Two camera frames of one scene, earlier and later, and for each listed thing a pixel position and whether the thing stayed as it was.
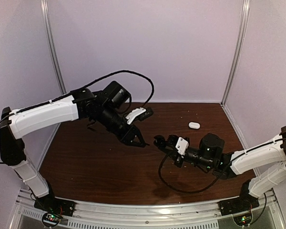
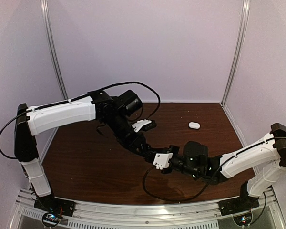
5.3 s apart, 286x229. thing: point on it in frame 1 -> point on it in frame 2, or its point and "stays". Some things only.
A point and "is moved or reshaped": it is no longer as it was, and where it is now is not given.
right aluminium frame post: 244,26 stays
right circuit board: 243,219 stays
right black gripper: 175,155 -> 163,172
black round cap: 159,140 is moved or reshaped
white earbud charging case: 194,125 stays
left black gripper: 127,137 -> 136,141
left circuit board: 51,219 stays
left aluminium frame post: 46,17 stays
